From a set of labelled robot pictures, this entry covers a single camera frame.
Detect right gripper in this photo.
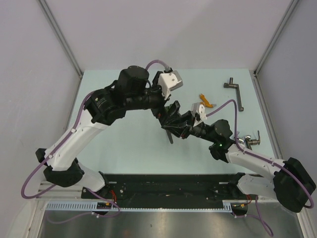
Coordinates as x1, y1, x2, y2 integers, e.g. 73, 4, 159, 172
161, 111, 217, 143

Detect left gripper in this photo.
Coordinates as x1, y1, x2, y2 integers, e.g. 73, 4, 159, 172
125, 72, 182, 125

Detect green water faucet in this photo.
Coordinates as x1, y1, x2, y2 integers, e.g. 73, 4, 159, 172
166, 105, 173, 114

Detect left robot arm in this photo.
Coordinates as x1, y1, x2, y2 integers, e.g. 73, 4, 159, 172
36, 65, 183, 198

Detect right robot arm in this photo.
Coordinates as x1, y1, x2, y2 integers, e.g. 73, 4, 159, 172
162, 112, 317, 213

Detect orange water faucet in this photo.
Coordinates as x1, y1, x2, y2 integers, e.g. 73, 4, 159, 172
199, 94, 216, 109

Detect dark metal faucet spout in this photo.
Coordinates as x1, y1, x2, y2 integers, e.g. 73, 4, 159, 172
223, 77, 245, 112

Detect chrome faucet white fittings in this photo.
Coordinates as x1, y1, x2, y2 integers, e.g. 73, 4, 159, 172
238, 130, 261, 150

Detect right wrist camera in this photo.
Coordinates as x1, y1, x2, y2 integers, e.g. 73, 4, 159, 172
191, 103, 207, 127

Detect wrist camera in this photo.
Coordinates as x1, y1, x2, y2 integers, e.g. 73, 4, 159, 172
191, 103, 207, 127
158, 70, 183, 100

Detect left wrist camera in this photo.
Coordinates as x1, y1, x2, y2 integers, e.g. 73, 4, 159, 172
158, 70, 183, 100

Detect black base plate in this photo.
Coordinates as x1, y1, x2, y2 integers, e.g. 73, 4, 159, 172
81, 173, 258, 209

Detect white slotted cable duct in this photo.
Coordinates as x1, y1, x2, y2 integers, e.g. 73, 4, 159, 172
46, 200, 235, 213

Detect left aluminium frame post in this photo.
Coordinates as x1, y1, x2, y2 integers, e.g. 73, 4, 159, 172
36, 0, 83, 79

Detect aluminium frame post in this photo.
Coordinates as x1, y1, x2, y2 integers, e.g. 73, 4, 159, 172
36, 0, 83, 79
253, 0, 301, 76

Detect right aluminium frame post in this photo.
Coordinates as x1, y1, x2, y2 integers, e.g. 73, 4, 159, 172
253, 0, 301, 76

